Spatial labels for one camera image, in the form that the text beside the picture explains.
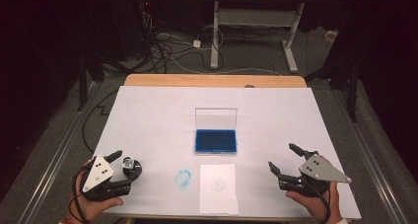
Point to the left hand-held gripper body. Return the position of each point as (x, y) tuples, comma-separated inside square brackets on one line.
[(98, 171)]

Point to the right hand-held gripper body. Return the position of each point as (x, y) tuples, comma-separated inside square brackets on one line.
[(320, 171)]

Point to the clear glass cup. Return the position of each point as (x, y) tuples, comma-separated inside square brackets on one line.
[(133, 171)]

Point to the blue ink pad clear lid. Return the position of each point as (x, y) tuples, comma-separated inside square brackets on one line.
[(215, 141)]

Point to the person's right hand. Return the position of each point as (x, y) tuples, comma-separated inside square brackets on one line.
[(320, 209)]

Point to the person's left hand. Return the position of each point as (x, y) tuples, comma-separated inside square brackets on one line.
[(88, 209)]

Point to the large white board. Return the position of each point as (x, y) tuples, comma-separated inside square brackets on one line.
[(151, 125)]

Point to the white paper sheet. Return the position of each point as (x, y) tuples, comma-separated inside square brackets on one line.
[(218, 197)]

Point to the black metal stand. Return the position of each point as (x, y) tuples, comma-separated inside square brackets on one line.
[(353, 89), (82, 82)]

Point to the white power adapter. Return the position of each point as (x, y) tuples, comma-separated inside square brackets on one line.
[(196, 43)]

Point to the aluminium floor rail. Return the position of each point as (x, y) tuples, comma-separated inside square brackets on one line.
[(371, 151), (55, 158)]

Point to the white metal desk frame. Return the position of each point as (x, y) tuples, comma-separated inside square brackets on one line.
[(217, 30)]

